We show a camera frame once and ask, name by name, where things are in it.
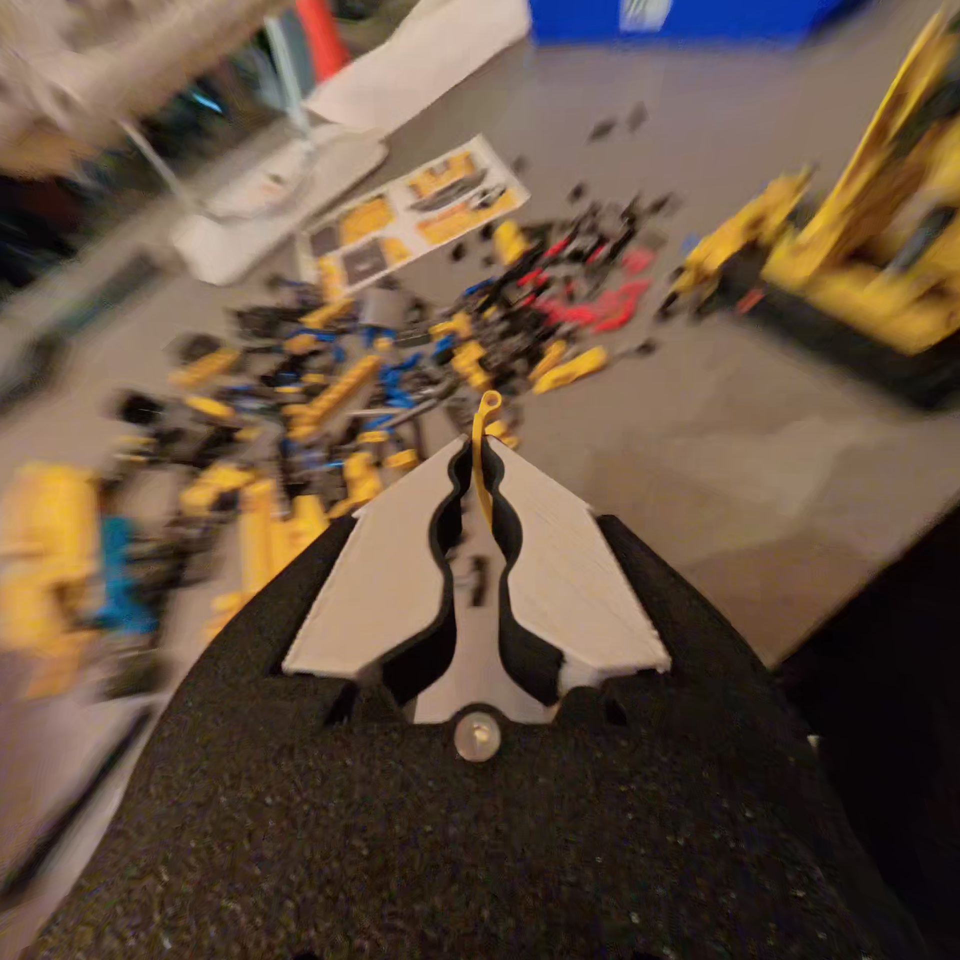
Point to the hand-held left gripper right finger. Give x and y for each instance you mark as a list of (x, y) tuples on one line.
[(577, 585)]

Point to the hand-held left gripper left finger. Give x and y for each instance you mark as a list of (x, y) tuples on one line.
[(375, 585)]

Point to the yellow curved toy panel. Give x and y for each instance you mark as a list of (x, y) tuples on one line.
[(478, 465)]

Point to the pile of toy building pieces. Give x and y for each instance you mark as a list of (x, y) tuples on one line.
[(337, 360)]

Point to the yellow black toy crane model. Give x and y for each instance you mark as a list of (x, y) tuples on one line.
[(862, 300)]

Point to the yellow teal toy boom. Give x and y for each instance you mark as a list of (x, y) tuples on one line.
[(45, 562)]

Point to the instruction sheet with pictures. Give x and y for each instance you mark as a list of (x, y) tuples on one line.
[(450, 202)]

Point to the white paper sheet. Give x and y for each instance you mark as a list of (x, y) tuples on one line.
[(420, 67)]

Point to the red plastic object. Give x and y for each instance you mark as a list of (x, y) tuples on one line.
[(322, 37)]

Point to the blue storage bin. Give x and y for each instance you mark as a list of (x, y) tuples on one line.
[(712, 19)]

